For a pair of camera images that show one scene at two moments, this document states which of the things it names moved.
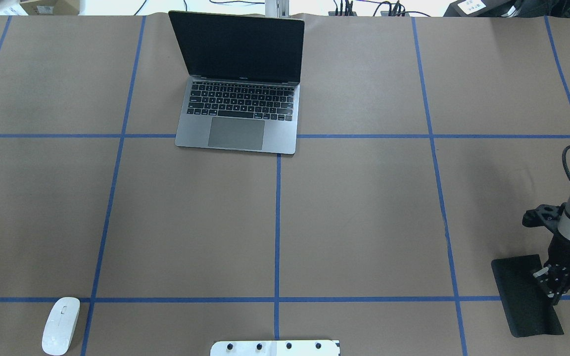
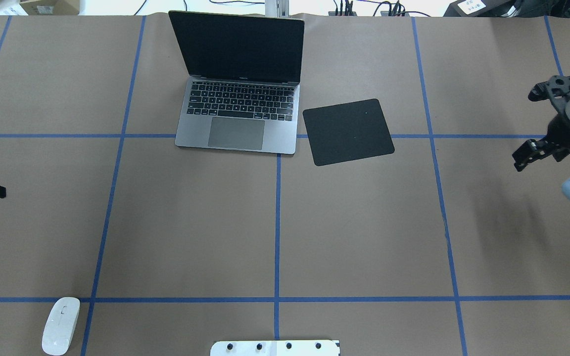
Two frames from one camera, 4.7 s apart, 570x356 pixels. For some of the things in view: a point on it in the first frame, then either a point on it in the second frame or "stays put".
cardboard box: x=51 y=7 stays put
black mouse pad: x=529 y=311 -> x=347 y=131
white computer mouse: x=61 y=326 stays put
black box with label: x=503 y=8 stays put
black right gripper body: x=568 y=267 -> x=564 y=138
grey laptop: x=243 y=90 stays put
